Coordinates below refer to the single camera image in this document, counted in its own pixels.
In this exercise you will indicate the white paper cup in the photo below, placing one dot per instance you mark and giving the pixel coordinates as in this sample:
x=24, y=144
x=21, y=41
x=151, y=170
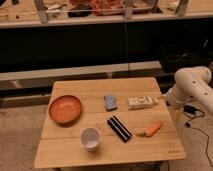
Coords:
x=90, y=138

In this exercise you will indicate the black striped box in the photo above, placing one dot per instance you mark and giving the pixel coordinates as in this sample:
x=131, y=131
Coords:
x=121, y=131

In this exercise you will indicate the orange object on shelf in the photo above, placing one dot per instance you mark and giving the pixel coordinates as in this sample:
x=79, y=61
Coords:
x=114, y=7

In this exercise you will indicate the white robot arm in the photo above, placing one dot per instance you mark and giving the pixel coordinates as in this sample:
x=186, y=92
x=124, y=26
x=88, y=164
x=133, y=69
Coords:
x=191, y=82

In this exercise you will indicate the blue sponge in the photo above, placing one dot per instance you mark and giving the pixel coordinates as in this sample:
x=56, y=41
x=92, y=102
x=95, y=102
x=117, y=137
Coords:
x=110, y=103

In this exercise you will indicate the orange carrot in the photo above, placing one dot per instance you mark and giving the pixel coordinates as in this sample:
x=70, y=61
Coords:
x=151, y=130

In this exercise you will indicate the orange bowl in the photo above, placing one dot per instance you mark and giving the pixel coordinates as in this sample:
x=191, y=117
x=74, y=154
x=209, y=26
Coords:
x=65, y=109

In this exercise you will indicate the black object on shelf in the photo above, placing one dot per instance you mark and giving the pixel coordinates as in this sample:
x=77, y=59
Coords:
x=81, y=10

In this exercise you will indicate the wooden table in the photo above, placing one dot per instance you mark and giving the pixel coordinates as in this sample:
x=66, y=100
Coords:
x=108, y=132

